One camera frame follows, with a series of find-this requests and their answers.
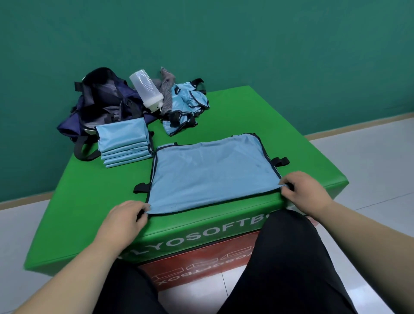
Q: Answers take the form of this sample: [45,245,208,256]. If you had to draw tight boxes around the grey striped cloth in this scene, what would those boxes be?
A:
[152,67,177,116]

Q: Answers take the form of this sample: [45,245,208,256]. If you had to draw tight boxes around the navy blue duffel bag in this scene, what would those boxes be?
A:
[56,67,160,162]

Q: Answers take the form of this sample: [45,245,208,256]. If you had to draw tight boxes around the light blue mesh vest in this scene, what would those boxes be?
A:
[133,133,295,215]

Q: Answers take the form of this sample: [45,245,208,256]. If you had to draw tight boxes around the person's left forearm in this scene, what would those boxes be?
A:
[13,238,127,314]

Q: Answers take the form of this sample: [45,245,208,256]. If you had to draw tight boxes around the red padded box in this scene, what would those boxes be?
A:
[139,216,319,291]

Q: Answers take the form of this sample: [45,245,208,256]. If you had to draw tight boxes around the green padded box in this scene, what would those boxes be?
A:
[23,86,349,276]

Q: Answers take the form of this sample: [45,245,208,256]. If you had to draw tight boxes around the person's black trousers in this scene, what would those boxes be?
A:
[93,209,358,314]

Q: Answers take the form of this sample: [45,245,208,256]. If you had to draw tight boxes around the white plastic shaker bottle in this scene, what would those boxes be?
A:
[129,69,164,113]

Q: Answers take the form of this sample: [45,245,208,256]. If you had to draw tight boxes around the person's right hand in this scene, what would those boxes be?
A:
[278,171,336,221]

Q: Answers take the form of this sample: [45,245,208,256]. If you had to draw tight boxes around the crumpled light blue vest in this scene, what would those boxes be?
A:
[162,78,210,137]

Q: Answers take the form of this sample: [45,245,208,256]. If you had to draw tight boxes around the person's left hand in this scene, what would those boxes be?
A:
[94,200,151,257]

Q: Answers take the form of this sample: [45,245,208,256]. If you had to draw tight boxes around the person's right forearm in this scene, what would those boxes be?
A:
[310,200,414,314]

